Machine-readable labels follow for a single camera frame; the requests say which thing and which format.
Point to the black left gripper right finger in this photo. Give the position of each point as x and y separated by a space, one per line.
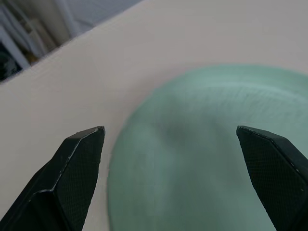
276 178

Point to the white metal frame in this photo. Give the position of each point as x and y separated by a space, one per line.
14 45

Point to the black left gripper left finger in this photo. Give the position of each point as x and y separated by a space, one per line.
62 183

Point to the green plate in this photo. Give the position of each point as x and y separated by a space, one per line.
192 144

